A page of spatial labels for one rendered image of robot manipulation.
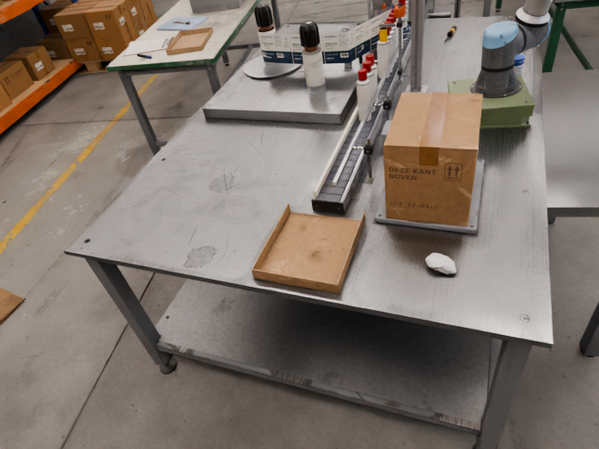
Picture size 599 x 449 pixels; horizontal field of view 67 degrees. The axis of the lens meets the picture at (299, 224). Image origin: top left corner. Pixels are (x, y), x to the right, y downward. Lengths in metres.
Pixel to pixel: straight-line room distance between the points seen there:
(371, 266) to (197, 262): 0.54
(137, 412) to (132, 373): 0.21
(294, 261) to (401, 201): 0.36
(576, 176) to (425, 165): 0.58
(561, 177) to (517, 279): 0.48
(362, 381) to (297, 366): 0.26
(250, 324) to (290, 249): 0.70
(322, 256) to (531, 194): 0.69
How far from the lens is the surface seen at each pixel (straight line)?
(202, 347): 2.02
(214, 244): 1.49
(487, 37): 1.90
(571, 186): 1.66
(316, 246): 1.39
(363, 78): 1.77
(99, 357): 2.52
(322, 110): 1.97
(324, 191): 1.51
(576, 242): 2.71
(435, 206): 1.37
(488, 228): 1.45
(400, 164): 1.29
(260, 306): 2.07
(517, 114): 1.89
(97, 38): 5.68
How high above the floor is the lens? 1.81
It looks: 41 degrees down
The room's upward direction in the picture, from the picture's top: 11 degrees counter-clockwise
